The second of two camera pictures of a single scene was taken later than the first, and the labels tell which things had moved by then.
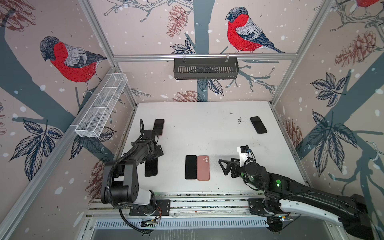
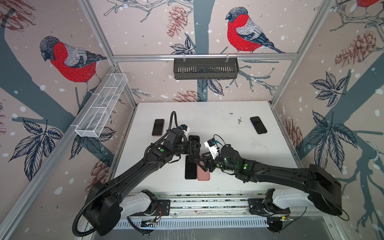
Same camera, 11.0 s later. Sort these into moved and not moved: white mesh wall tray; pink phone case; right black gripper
Moved: right black gripper
Not moved: pink phone case; white mesh wall tray
